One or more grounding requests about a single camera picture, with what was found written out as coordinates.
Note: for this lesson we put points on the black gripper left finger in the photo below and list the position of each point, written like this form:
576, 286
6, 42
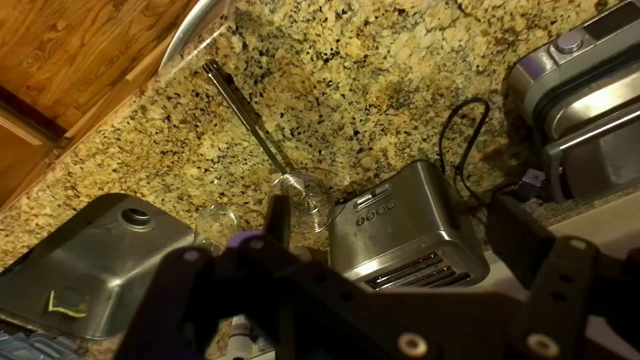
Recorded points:
278, 220

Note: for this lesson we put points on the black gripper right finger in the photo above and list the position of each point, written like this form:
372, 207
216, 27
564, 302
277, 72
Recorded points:
561, 281

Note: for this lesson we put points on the clear wine glass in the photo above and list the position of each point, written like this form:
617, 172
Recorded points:
302, 200

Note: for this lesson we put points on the metal kitchen utensil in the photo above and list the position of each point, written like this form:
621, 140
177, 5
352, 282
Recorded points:
251, 112

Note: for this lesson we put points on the stainless steel toaster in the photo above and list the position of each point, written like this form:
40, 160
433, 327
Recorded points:
406, 227

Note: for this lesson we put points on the stainless steel sink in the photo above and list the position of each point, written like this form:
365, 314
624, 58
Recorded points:
92, 267

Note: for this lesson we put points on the blue grey dish mat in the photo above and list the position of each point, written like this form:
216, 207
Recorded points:
31, 346

